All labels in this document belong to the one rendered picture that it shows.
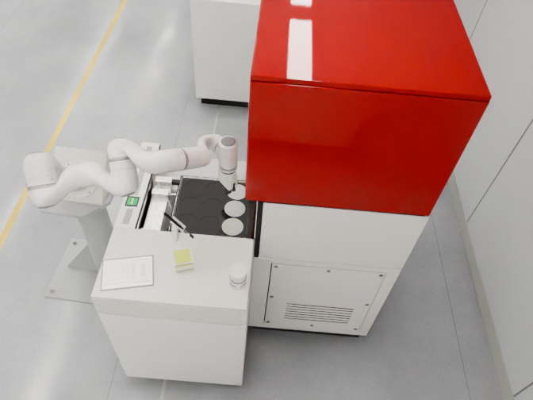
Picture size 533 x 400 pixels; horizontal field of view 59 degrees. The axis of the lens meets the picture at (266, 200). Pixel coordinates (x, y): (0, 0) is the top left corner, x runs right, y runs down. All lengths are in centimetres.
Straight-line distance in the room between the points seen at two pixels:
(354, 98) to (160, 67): 338
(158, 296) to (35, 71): 332
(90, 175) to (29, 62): 319
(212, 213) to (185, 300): 50
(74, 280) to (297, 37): 217
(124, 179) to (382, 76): 101
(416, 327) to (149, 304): 178
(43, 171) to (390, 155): 136
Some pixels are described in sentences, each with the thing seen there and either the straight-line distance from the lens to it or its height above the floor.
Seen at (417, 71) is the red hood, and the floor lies 182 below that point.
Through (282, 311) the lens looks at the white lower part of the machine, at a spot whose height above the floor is 30.
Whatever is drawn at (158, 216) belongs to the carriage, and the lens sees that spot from 230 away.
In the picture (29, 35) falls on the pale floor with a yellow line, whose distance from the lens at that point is 546.
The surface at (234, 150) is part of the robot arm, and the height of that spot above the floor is 127.
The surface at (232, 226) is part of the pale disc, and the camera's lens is 221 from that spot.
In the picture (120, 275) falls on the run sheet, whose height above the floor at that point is 97.
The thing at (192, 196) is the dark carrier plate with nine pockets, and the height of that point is 90.
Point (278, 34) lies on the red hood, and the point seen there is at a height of 182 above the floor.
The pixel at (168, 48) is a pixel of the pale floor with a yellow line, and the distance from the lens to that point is 499.
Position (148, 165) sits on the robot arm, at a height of 139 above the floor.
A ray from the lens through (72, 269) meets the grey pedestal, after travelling 328.
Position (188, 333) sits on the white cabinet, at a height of 70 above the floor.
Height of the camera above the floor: 268
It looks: 50 degrees down
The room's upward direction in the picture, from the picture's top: 6 degrees clockwise
